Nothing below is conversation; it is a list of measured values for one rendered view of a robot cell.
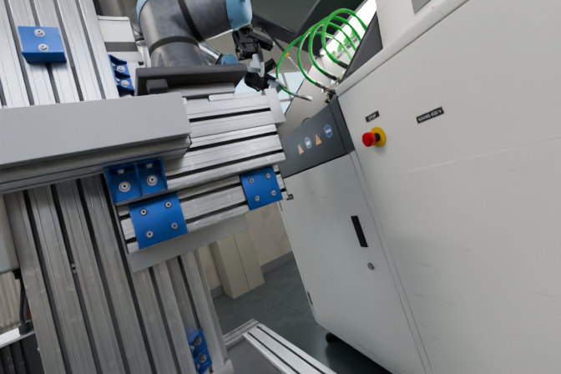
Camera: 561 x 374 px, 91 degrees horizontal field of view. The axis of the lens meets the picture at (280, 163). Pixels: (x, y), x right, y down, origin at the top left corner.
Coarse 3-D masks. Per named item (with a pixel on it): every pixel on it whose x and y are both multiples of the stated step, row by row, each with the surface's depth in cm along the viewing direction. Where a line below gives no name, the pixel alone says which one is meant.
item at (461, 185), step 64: (384, 0) 89; (512, 0) 40; (384, 64) 62; (448, 64) 50; (512, 64) 42; (384, 128) 66; (448, 128) 53; (512, 128) 44; (384, 192) 72; (448, 192) 56; (512, 192) 46; (448, 256) 59; (512, 256) 48; (448, 320) 64; (512, 320) 51
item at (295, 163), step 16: (320, 112) 88; (304, 128) 99; (320, 128) 90; (336, 128) 83; (288, 144) 113; (304, 144) 102; (320, 144) 93; (336, 144) 85; (288, 160) 117; (304, 160) 105; (320, 160) 95; (288, 176) 124
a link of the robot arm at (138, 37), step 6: (132, 30) 121; (138, 36) 121; (138, 42) 120; (144, 42) 120; (138, 48) 122; (144, 48) 121; (144, 54) 121; (144, 60) 120; (144, 66) 120; (150, 66) 120
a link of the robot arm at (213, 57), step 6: (132, 12) 115; (132, 18) 115; (132, 24) 117; (138, 24) 115; (138, 30) 117; (204, 42) 120; (204, 48) 119; (210, 48) 120; (204, 54) 120; (210, 54) 120; (216, 54) 120; (222, 54) 122; (228, 54) 121; (210, 60) 121; (216, 60) 121; (222, 60) 120; (228, 60) 120; (234, 60) 121
